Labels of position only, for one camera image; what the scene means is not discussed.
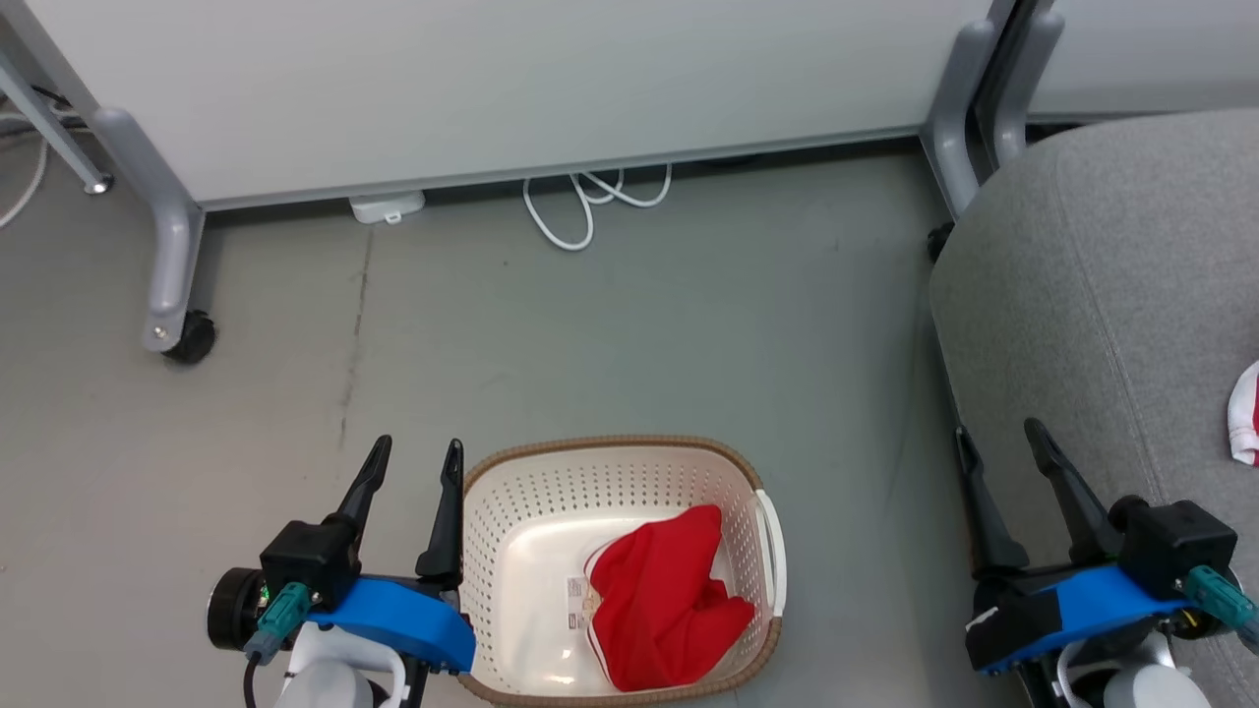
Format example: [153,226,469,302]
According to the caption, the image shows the looped white cable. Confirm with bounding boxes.
[520,164,674,253]

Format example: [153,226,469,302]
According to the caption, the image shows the red and white striped garment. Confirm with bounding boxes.
[1226,358,1259,467]

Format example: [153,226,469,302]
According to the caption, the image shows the white power adapter box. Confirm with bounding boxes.
[348,190,428,226]

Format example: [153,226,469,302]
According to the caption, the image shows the large white partition panel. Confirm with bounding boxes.
[0,0,1000,213]

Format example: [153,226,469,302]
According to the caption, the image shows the teal left camera connector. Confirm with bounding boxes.
[243,581,315,663]

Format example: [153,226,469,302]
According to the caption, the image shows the grey fabric sofa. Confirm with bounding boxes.
[929,107,1259,708]

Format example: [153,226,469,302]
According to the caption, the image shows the teal right camera connector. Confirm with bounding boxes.
[1182,564,1259,652]

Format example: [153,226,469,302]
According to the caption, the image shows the thick white floor cable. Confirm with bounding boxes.
[0,136,51,230]

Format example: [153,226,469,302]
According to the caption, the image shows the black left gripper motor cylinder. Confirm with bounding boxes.
[206,567,270,653]

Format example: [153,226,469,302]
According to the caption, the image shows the white perforated laundry basket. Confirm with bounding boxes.
[456,435,789,708]

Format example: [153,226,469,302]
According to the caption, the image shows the grey partition foot with screw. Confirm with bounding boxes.
[92,107,207,354]

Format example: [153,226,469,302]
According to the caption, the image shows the narrow white partition panel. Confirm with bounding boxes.
[1027,0,1259,125]

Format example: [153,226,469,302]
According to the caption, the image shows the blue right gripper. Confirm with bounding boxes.
[954,417,1187,679]

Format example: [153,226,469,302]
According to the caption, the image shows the red garment with label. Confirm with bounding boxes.
[584,503,757,693]

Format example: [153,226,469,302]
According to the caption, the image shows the teal camera connector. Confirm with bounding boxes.
[1182,564,1259,652]
[243,581,315,663]

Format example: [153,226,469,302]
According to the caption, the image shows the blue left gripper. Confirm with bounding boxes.
[307,435,478,679]

